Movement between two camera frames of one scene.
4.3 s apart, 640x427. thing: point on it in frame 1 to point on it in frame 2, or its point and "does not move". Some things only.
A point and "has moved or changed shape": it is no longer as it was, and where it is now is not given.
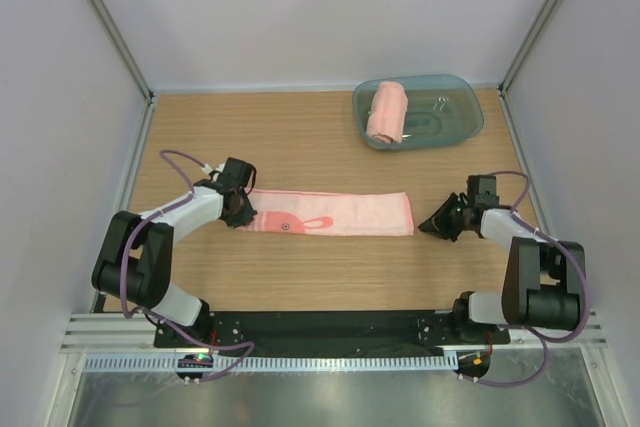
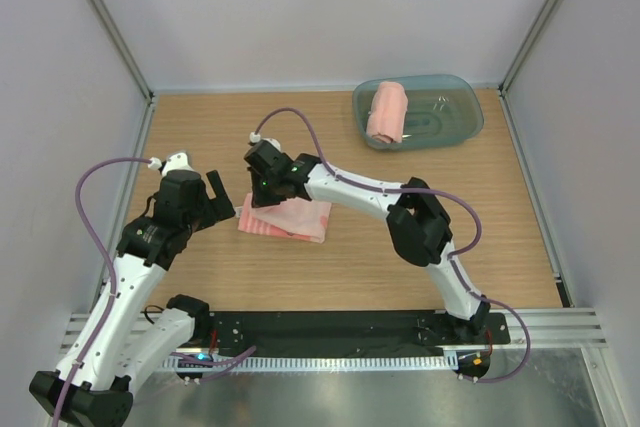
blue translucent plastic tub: [442, 109] does not move
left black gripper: [245, 217] to [219, 204]
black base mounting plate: [331, 330] does not move
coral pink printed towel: [331, 212] has moved or changed shape
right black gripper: [437, 223] to [258, 198]
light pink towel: [388, 112] does not move
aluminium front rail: [133, 333] does not move
